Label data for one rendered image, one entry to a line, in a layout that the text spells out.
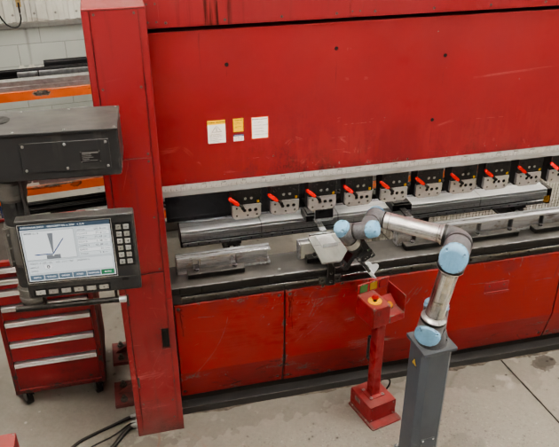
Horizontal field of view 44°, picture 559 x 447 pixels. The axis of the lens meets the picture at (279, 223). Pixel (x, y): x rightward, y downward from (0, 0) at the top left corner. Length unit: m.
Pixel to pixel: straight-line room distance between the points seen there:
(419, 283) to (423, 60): 1.25
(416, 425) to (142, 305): 1.49
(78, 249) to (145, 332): 0.86
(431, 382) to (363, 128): 1.29
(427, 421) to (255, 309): 1.05
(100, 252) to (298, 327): 1.42
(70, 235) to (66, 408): 1.69
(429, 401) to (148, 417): 1.50
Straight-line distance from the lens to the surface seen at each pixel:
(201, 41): 3.18
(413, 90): 3.55
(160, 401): 3.89
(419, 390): 3.52
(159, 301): 3.48
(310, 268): 3.69
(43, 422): 4.27
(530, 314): 4.52
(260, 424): 4.04
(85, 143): 2.67
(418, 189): 3.79
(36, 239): 2.85
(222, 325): 3.75
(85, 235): 2.82
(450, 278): 3.01
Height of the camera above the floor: 2.88
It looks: 29 degrees down
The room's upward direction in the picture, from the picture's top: straight up
